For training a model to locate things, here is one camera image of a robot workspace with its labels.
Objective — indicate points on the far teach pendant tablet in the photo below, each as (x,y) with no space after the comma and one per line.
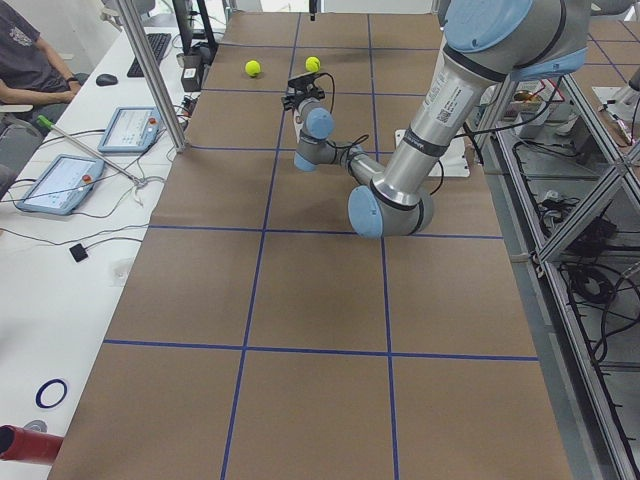
(131,130)

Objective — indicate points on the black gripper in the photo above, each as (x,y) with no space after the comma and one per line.
(290,101)

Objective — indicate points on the red cylinder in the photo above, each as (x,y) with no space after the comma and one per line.
(29,446)

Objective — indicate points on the near teach pendant tablet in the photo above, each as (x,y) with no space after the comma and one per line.
(63,186)

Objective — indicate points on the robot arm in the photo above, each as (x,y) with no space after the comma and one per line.
(485,42)

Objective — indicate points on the black monitor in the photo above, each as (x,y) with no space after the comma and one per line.
(185,16)

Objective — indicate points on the seated person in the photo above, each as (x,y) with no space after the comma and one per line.
(32,72)

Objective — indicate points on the small black square pad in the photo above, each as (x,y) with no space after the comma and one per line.
(78,252)

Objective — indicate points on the black box device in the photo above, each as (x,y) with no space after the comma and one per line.
(192,73)

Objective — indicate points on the black computer mouse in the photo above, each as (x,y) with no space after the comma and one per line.
(104,80)

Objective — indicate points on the aluminium frame post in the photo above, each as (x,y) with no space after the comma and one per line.
(144,54)

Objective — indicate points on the metal grabber stick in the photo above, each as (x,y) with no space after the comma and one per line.
(44,121)

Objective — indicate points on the blue tape roll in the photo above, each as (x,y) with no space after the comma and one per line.
(51,393)

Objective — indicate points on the yellow tennis ball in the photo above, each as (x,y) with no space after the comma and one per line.
(312,64)
(253,68)

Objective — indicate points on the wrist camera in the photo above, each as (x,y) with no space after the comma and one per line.
(303,82)

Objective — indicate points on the teach pendant tablet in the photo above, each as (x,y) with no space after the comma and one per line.
(131,130)
(63,186)

